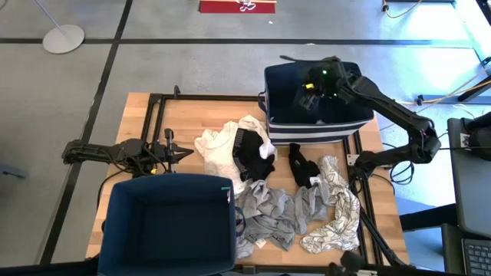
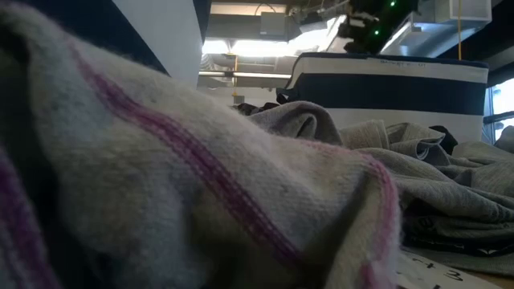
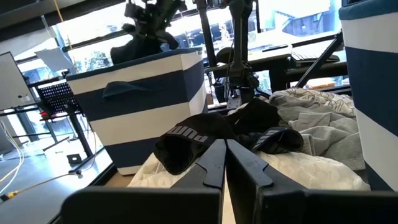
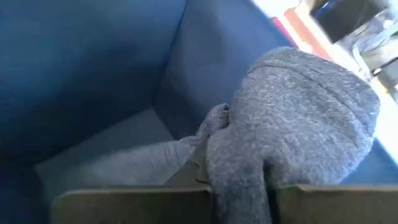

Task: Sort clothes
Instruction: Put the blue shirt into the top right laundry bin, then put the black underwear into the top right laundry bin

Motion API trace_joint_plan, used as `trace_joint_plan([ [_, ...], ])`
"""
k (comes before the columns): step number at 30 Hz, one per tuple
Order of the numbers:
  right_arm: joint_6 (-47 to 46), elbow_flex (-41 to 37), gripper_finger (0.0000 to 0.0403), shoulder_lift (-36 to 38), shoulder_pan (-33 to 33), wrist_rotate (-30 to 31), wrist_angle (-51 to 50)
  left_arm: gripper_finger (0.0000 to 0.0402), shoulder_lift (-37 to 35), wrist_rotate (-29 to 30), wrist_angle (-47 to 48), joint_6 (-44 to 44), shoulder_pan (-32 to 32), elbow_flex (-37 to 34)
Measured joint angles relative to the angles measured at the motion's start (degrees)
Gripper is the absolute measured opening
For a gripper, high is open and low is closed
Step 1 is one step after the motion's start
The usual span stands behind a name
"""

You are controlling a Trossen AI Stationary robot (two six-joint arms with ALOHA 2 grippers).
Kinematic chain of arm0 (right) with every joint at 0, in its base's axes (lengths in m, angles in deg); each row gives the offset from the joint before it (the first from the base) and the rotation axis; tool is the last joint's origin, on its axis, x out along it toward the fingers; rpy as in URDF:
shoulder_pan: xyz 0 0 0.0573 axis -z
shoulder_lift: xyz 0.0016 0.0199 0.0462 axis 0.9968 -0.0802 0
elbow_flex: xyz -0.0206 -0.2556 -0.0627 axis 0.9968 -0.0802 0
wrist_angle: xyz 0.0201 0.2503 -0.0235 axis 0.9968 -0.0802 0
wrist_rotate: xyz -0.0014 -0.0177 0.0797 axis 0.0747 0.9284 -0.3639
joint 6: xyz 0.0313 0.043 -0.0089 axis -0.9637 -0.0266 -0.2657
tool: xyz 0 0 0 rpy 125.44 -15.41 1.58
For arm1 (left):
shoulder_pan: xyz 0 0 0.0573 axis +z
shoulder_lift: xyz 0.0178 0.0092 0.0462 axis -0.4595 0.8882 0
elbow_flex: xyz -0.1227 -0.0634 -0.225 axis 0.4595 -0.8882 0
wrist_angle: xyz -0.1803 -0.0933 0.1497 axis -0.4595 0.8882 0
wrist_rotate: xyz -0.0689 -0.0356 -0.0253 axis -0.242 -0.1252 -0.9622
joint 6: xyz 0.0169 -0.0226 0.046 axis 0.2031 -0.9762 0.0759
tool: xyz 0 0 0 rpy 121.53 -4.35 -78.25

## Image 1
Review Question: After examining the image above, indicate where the yellow floor cable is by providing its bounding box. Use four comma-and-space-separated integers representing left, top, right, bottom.
397, 78, 491, 107

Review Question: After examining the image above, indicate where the round white stand base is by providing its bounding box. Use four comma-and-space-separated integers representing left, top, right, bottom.
32, 0, 86, 54

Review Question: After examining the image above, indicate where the red floor sign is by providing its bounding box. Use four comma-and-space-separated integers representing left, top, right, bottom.
199, 0, 277, 15

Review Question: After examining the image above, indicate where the dark laptop keyboard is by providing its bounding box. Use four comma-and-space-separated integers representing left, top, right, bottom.
440, 223, 491, 276

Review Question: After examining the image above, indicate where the blue-grey floor object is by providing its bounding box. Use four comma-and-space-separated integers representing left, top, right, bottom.
0, 163, 28, 179

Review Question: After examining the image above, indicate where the white leaf-patterned cloth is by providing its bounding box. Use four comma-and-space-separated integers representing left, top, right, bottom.
300, 155, 361, 255

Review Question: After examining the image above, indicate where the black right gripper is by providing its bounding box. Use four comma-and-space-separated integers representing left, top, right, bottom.
293, 57, 346, 111

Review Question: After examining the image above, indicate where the grey t-shirt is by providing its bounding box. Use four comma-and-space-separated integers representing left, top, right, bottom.
234, 179, 331, 252

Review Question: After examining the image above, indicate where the navy white striped fabric bin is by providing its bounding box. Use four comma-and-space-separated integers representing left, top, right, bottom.
257, 60, 376, 146
97, 172, 238, 276

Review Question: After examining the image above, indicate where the tan cable with black plug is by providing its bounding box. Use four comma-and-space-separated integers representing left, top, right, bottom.
381, 0, 423, 19

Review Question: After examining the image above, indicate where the light grey garment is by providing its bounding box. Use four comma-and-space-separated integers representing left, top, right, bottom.
234, 229, 256, 261

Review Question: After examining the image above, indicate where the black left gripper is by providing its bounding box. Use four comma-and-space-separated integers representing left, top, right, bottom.
152, 128, 195, 174

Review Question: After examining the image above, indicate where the black underwear with grey waistband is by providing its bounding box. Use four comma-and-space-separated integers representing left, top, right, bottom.
231, 128, 276, 183

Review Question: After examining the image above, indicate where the black desk foot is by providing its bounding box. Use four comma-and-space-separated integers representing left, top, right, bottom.
458, 75, 491, 103

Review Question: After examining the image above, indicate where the white lace garment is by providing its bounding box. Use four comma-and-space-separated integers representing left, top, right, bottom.
194, 121, 247, 195

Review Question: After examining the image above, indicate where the black looped cable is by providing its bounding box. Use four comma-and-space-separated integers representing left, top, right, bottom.
383, 141, 416, 186

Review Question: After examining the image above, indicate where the small black garment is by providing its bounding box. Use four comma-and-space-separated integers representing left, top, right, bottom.
287, 143, 321, 189

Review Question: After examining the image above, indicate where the grey desk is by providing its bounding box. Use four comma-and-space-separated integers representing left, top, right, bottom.
447, 117, 491, 239

